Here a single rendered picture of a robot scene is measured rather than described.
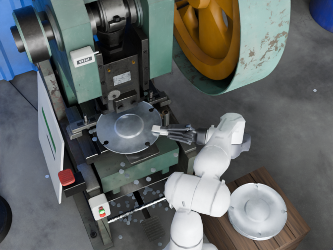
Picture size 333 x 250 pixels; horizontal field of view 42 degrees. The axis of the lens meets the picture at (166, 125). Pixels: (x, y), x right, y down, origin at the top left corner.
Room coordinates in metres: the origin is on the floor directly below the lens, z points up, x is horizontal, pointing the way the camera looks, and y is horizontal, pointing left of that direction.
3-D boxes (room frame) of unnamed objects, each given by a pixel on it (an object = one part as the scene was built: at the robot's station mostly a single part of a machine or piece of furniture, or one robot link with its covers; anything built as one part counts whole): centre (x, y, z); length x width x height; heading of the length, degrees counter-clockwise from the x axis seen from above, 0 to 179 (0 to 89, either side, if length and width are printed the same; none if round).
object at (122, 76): (1.17, 0.20, 1.04); 0.17 x 0.15 x 0.30; 27
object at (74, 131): (1.13, 0.37, 0.76); 0.17 x 0.06 x 0.10; 117
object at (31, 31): (1.11, 0.45, 1.31); 0.22 x 0.12 x 0.22; 27
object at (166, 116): (1.17, 0.01, 0.75); 0.03 x 0.03 x 0.10; 27
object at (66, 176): (0.85, 0.41, 0.72); 0.07 x 0.06 x 0.08; 27
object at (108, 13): (1.20, 0.22, 1.27); 0.21 x 0.12 x 0.34; 27
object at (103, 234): (1.21, 0.52, 0.45); 0.92 x 0.12 x 0.90; 27
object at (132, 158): (1.05, 0.14, 0.72); 0.25 x 0.14 x 0.14; 27
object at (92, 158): (1.20, 0.22, 0.68); 0.45 x 0.30 x 0.06; 117
